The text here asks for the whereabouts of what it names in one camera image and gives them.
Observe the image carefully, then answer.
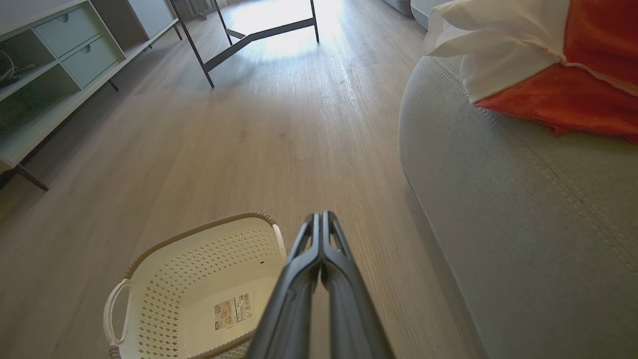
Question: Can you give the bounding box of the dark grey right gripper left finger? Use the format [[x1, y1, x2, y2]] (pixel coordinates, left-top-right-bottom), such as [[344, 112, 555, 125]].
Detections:
[[247, 213, 322, 359]]

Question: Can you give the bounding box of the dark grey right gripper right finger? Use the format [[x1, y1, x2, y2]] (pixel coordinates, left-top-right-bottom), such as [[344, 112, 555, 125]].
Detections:
[[321, 210, 394, 359]]

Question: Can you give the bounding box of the red and white jersey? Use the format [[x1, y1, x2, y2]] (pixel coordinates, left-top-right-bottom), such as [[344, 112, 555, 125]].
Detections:
[[424, 0, 638, 145]]

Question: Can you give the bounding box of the grey and yellow sofa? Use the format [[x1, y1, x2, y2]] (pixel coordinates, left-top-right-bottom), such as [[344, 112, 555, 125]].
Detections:
[[384, 0, 638, 359]]

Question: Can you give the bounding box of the paper label sticker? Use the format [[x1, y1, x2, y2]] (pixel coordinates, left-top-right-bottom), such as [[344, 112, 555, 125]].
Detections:
[[214, 293, 253, 331]]

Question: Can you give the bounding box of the white perforated laundry basket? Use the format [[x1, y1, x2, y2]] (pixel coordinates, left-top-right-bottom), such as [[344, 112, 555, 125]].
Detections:
[[103, 212, 289, 359]]

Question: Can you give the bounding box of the white low cabinet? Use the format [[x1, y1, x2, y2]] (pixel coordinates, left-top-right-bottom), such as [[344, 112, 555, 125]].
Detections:
[[0, 0, 182, 192]]

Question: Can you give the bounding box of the pale cabinet drawer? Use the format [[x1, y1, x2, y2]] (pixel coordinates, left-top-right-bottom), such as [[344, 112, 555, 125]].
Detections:
[[61, 35, 125, 89], [34, 5, 100, 58]]

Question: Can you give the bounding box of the black metal table frame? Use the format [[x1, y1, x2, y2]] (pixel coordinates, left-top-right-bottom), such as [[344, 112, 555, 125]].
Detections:
[[169, 0, 320, 89]]

